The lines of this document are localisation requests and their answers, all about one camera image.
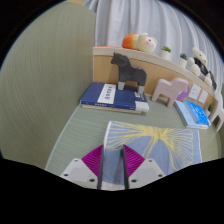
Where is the white teddy bear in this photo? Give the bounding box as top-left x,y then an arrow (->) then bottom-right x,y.
186,46 -> 214,88

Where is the cream and orange plush toy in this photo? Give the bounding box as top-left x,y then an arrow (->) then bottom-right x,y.
121,32 -> 158,54

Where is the small potted plant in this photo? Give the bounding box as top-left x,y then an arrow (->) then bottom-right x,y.
178,53 -> 189,69
159,45 -> 172,61
205,103 -> 214,118

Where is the dark blue book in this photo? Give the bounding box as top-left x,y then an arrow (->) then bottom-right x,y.
79,81 -> 150,115

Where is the bright blue book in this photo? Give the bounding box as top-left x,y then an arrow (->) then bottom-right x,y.
184,99 -> 212,128

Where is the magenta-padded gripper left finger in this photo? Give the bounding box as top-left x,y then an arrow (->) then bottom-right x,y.
60,144 -> 105,190

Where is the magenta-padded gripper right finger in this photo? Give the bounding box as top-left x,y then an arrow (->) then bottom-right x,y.
121,144 -> 167,189

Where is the pink horse figure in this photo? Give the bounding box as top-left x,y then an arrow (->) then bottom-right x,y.
151,77 -> 190,109

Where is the wooden desk shelf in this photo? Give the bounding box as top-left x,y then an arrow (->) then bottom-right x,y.
92,45 -> 218,114

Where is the white wall socket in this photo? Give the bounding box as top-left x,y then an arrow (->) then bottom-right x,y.
197,89 -> 210,104
188,83 -> 202,101

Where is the light blue book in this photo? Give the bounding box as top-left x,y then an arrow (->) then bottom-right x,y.
173,99 -> 209,130

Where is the small dark horse figure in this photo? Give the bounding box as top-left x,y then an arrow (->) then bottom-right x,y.
208,70 -> 218,90

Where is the dark grey horse figure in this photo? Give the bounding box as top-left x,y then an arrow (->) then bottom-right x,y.
110,51 -> 148,95

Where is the green desk divider panel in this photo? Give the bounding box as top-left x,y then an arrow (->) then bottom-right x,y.
0,1 -> 98,169

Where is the white curtain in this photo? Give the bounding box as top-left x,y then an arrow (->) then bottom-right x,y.
81,0 -> 224,88

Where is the blue towel with yellow print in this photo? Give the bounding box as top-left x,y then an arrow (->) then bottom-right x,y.
100,120 -> 203,187

